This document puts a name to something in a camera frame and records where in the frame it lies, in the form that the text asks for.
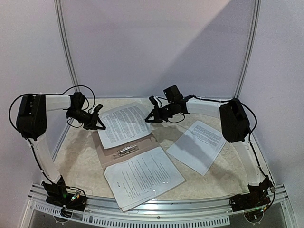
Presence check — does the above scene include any aluminium front rail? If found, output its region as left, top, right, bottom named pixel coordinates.
left=21, top=184, right=297, bottom=228

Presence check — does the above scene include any white dense text sheet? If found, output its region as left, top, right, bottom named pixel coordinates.
left=98, top=102, right=152, bottom=149

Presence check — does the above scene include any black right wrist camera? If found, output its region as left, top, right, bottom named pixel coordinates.
left=149, top=95, right=162, bottom=108

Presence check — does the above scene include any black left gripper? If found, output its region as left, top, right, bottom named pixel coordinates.
left=67, top=108, right=105, bottom=130

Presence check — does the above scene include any white paper stack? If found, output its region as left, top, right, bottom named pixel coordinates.
left=167, top=121, right=227, bottom=176

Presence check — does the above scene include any metal folder clip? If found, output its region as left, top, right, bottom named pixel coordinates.
left=113, top=145, right=139, bottom=158

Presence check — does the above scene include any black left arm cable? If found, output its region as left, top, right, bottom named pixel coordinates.
left=9, top=85, right=97, bottom=133

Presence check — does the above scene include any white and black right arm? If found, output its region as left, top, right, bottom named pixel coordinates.
left=145, top=85, right=273, bottom=189

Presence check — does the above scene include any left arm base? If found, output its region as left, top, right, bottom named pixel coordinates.
left=41, top=176, right=87, bottom=212

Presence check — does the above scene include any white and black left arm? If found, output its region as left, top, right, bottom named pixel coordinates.
left=16, top=92, right=106, bottom=185

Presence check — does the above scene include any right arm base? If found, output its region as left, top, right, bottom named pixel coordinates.
left=229, top=176, right=275, bottom=212

